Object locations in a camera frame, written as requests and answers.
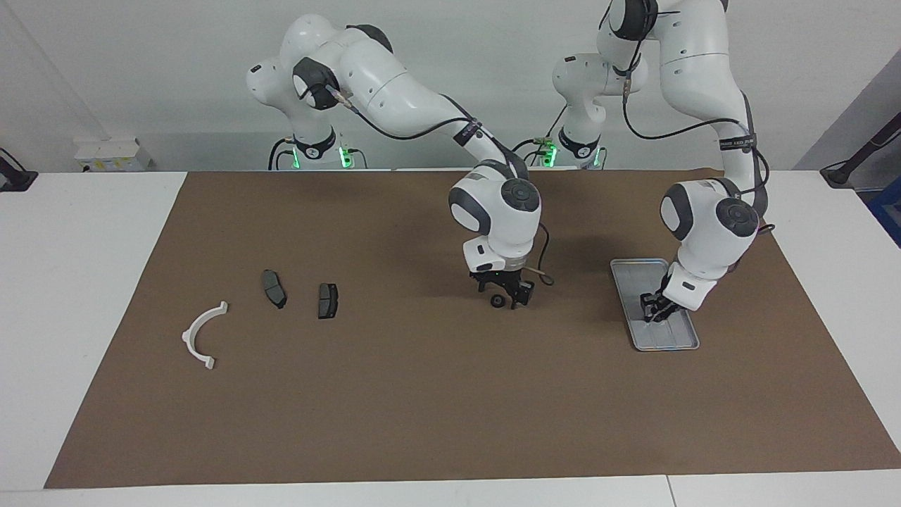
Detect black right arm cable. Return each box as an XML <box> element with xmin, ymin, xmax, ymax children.
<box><xmin>341</xmin><ymin>99</ymin><xmax>555</xmax><ymax>287</ymax></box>

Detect blue crate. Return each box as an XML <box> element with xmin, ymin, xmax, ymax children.
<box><xmin>867</xmin><ymin>180</ymin><xmax>901</xmax><ymax>247</ymax></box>

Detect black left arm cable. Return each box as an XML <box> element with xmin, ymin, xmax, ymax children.
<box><xmin>598</xmin><ymin>0</ymin><xmax>771</xmax><ymax>237</ymax></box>

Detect black base cable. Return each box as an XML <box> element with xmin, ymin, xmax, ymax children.
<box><xmin>510</xmin><ymin>106</ymin><xmax>567</xmax><ymax>168</ymax></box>
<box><xmin>267</xmin><ymin>137</ymin><xmax>296</xmax><ymax>171</ymax></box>

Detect black clamp mount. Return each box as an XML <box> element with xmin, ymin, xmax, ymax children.
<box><xmin>0</xmin><ymin>148</ymin><xmax>38</xmax><ymax>192</ymax></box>

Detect black left base cable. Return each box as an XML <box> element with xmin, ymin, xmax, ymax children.
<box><xmin>510</xmin><ymin>106</ymin><xmax>567</xmax><ymax>168</ymax></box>

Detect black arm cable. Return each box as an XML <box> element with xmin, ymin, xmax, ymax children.
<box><xmin>598</xmin><ymin>0</ymin><xmax>771</xmax><ymax>237</ymax></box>
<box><xmin>341</xmin><ymin>99</ymin><xmax>555</xmax><ymax>287</ymax></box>

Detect white curved plastic bracket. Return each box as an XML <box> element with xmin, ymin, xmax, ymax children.
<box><xmin>182</xmin><ymin>301</ymin><xmax>229</xmax><ymax>370</ymax></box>

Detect white power strip box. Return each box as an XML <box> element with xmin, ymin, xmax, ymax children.
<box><xmin>74</xmin><ymin>137</ymin><xmax>152</xmax><ymax>172</ymax></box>

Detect black right base cable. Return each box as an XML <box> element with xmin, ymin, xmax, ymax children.
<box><xmin>267</xmin><ymin>137</ymin><xmax>296</xmax><ymax>171</ymax></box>

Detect brown table mat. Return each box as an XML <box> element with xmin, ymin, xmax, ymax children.
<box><xmin>44</xmin><ymin>168</ymin><xmax>901</xmax><ymax>489</ymax></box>

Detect silver metal tray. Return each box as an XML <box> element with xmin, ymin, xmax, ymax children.
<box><xmin>610</xmin><ymin>258</ymin><xmax>700</xmax><ymax>351</ymax></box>

